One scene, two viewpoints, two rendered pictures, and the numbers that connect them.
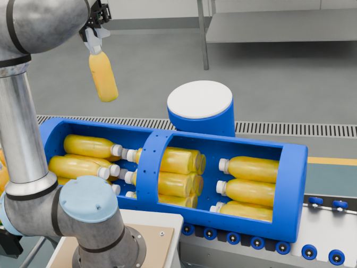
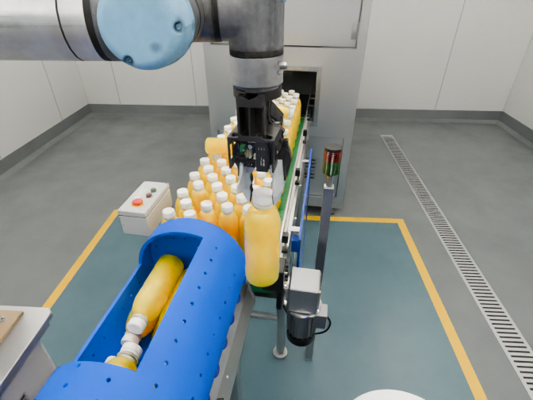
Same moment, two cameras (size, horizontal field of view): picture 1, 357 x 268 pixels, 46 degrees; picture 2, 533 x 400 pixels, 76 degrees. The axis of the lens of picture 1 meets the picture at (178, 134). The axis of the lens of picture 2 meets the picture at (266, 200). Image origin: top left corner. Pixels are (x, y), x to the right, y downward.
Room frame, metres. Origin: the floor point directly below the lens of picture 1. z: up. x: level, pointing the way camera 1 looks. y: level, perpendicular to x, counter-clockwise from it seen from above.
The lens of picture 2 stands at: (1.19, -0.28, 1.76)
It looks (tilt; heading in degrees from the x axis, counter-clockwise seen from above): 33 degrees down; 75
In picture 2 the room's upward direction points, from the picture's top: straight up
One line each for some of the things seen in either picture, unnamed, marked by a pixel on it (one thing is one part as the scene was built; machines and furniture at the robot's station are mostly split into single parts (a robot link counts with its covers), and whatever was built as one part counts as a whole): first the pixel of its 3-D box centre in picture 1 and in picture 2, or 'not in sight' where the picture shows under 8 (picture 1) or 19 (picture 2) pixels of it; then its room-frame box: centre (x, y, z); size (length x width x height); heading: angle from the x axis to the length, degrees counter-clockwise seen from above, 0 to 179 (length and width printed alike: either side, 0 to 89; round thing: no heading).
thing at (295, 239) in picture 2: not in sight; (299, 227); (1.71, 0.99, 0.70); 0.80 x 0.05 x 0.50; 65
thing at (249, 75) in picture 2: not in sight; (258, 71); (1.31, 0.21, 1.64); 0.08 x 0.08 x 0.05
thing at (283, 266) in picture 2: not in sight; (272, 275); (1.42, 0.47, 0.95); 0.10 x 0.07 x 0.10; 155
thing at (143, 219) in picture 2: not in sight; (147, 206); (1.04, 0.83, 1.05); 0.20 x 0.10 x 0.10; 65
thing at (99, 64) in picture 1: (102, 74); (262, 240); (1.32, 0.23, 1.32); 0.07 x 0.07 x 0.19
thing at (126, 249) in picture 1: (104, 242); not in sight; (0.67, 0.22, 1.21); 0.15 x 0.15 x 0.10
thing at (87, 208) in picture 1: (90, 209); not in sight; (0.67, 0.23, 1.33); 0.13 x 0.12 x 0.14; 77
